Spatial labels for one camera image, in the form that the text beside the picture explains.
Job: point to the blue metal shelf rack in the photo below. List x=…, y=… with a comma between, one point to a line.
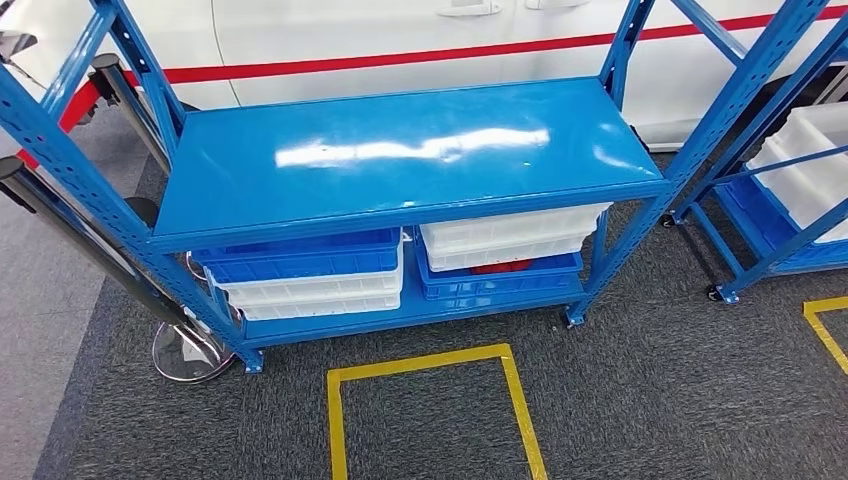
x=729, y=291
x=397, y=166

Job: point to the white car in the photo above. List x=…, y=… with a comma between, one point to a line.
x=331, y=33

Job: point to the chrome stanchion post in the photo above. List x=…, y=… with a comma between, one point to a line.
x=189, y=358

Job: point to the red barrier belt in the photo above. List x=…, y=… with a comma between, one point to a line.
x=73, y=112
x=397, y=60

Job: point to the dark car headlight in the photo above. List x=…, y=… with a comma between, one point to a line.
x=14, y=43

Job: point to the black-headed stanchion post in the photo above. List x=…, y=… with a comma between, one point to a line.
x=109, y=73

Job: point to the white plastic bin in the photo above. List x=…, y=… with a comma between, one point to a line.
x=510, y=228
x=318, y=286
x=503, y=255
x=318, y=308
x=838, y=232
x=815, y=172

